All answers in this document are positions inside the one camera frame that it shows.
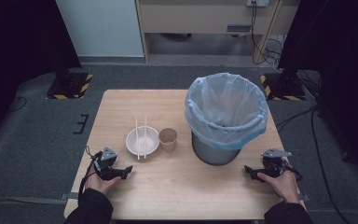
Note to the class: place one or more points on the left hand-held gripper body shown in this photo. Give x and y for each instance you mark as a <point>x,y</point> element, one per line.
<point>107,161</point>

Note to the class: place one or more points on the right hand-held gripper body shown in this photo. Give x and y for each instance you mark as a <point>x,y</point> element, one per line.
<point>273,163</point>

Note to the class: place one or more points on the wooden chopstick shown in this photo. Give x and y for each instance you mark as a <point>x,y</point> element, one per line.
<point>137,137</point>

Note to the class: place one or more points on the white disposable bowl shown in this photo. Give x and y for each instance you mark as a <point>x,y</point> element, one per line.
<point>150,141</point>

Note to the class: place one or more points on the grey metal trash bin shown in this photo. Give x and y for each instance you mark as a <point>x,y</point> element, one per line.
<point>213,155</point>

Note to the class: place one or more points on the brown paper cup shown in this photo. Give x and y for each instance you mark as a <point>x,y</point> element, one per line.
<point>168,138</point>

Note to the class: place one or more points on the translucent blue bin bag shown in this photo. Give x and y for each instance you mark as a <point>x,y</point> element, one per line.
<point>227,102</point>

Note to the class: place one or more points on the person's left hand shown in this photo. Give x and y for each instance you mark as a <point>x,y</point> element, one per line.
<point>101,184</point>

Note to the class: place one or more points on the person's right hand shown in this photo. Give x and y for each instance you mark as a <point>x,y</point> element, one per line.
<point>282,185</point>

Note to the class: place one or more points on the grey tape strip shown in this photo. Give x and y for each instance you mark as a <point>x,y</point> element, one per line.
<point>72,196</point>

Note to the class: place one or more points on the black yellow-striped stand base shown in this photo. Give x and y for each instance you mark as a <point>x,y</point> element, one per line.
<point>70,85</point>
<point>282,88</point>

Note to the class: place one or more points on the black curtain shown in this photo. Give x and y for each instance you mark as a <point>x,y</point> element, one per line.
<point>21,46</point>
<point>338,62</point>

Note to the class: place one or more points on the white partition panel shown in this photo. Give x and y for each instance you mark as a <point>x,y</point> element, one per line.
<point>99,28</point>

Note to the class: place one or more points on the grey desk label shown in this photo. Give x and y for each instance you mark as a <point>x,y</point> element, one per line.
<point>238,28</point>

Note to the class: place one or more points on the light wooden desk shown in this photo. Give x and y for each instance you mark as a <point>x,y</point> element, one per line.
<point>199,15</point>

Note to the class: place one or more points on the grey wall socket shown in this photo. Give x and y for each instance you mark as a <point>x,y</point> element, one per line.
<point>258,2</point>

